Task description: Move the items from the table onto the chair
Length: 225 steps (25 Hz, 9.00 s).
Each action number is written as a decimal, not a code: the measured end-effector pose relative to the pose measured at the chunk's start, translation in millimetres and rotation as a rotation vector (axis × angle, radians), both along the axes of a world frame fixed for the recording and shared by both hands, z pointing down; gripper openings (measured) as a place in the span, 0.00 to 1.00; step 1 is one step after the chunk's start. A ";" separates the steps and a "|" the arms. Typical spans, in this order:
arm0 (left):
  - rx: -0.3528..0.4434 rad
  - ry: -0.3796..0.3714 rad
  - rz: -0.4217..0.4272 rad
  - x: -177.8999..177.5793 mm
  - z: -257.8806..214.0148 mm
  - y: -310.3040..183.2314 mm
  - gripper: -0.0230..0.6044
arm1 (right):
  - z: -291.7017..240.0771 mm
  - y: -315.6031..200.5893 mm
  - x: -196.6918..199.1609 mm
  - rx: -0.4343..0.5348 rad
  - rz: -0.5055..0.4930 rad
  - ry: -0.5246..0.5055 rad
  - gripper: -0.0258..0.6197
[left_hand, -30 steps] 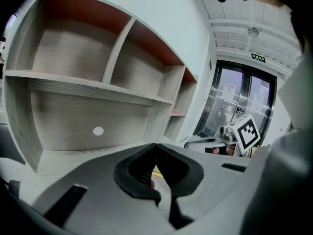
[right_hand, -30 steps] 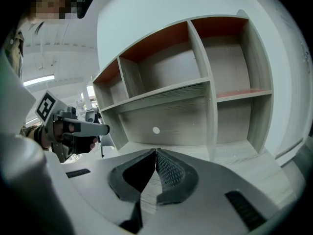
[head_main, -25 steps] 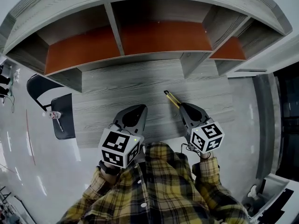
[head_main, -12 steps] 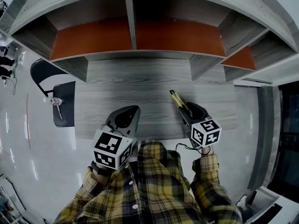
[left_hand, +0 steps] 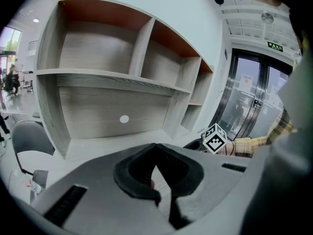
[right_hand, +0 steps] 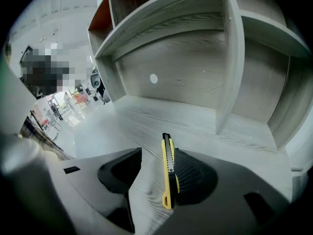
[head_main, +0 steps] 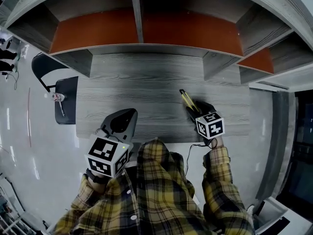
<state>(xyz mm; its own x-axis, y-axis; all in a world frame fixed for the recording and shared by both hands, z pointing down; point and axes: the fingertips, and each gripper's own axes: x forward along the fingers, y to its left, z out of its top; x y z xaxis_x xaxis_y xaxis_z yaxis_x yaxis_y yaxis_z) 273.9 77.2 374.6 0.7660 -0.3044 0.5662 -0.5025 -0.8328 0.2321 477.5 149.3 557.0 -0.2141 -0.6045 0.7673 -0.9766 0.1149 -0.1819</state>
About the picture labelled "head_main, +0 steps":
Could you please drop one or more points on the white metal rack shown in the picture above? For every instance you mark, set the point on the white metal rack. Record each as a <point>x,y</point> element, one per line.
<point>9,224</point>

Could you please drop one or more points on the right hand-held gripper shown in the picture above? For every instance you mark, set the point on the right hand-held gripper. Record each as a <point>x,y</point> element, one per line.
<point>210,127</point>

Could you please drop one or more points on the person's plaid shirt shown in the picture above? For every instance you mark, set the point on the person's plaid shirt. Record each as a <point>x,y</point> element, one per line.
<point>159,192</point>

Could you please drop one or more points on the white box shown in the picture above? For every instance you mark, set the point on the white box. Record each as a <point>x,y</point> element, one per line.
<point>271,214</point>

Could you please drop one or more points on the black folding chair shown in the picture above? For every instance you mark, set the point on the black folding chair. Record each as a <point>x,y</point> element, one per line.
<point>67,94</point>

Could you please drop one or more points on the wooden shelf unit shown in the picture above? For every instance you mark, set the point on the wooden shelf unit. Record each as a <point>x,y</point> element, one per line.
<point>171,30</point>

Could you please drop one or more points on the clear plastic water bottle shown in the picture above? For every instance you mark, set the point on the clear plastic water bottle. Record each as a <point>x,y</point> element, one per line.
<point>57,97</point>

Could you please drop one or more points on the red floor tape line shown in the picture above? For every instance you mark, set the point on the red floor tape line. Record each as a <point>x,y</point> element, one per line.
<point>29,116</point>

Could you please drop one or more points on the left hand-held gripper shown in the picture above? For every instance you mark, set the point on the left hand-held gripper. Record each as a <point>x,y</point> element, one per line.
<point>107,153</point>

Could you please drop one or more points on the grey wood-grain table top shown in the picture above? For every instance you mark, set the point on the grey wood-grain table top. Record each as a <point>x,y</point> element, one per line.
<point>146,89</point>

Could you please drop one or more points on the person's left forearm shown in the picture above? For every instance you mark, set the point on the person's left forearm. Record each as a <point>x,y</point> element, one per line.
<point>97,187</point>

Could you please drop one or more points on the black glass double door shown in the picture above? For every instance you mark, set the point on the black glass double door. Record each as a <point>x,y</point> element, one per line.
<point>303,143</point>

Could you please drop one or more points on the person's right forearm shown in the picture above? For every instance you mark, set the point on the person's right forearm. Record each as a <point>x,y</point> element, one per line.
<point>217,170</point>

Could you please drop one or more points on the person's white shoe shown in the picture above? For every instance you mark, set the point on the person's white shoe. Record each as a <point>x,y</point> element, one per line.
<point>250,210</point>

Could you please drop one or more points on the black wristband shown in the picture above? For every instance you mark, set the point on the black wristband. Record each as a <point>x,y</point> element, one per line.
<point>96,177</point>

